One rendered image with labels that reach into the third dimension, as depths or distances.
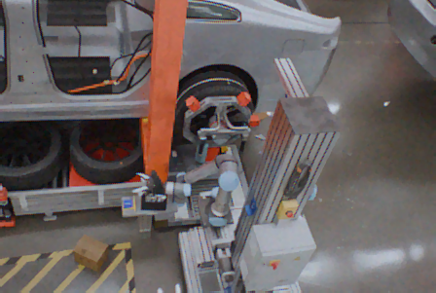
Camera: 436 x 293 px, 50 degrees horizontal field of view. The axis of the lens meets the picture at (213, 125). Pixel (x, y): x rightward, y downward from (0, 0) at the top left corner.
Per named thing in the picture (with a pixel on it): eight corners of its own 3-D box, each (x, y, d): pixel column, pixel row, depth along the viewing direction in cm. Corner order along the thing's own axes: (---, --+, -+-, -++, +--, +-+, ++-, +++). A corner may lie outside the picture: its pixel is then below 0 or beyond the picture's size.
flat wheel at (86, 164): (130, 121, 450) (130, 103, 433) (158, 172, 414) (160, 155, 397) (61, 140, 423) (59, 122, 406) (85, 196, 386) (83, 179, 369)
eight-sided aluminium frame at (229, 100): (241, 139, 412) (253, 94, 373) (242, 145, 408) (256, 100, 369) (180, 143, 400) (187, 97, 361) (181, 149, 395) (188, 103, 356)
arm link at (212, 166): (231, 143, 285) (171, 173, 308) (231, 157, 277) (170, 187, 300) (241, 153, 291) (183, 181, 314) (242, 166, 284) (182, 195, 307)
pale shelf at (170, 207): (174, 195, 382) (174, 192, 380) (177, 212, 371) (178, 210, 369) (121, 199, 372) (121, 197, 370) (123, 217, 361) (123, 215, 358)
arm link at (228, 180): (226, 210, 319) (240, 160, 279) (226, 230, 308) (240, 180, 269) (208, 208, 318) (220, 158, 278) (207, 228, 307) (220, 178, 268)
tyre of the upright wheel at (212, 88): (262, 93, 412) (214, 55, 369) (269, 113, 396) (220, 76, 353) (206, 134, 437) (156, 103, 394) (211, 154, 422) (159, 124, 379)
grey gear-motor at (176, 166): (177, 160, 450) (181, 136, 425) (184, 197, 423) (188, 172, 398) (159, 162, 446) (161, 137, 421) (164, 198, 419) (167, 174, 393)
